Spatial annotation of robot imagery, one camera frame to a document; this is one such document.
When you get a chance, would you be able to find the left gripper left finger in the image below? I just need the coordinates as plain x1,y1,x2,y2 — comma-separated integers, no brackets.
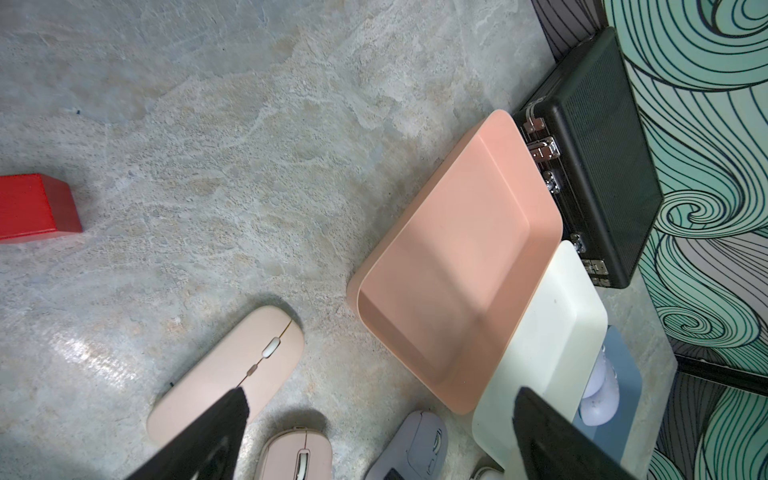
130,387,249,479

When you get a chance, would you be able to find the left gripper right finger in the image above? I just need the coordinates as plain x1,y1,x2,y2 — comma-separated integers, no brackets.
512,387,632,479

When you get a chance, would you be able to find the purple mouse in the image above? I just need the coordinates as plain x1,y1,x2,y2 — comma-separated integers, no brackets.
365,410,448,480
582,351,607,399
579,360,620,426

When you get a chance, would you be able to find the blue storage tray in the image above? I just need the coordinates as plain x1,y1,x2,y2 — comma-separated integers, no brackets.
572,326,643,463

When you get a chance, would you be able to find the white storage tray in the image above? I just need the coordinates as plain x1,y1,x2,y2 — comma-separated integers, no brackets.
471,241,608,479

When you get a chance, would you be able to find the pink storage tray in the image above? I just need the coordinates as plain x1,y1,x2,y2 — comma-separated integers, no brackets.
347,110,563,415

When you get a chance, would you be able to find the flat white mouse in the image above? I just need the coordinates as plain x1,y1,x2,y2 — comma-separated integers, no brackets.
470,466,505,480

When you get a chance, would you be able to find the pink mouse middle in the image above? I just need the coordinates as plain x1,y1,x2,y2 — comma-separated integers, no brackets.
255,428,333,480

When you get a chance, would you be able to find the flat pink mouse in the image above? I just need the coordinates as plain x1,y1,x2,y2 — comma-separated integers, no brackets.
146,306,305,447

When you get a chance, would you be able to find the red block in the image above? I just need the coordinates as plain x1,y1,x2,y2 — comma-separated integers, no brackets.
1,174,83,244

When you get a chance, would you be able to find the black case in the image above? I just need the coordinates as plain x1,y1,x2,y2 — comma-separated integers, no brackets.
512,27,663,289

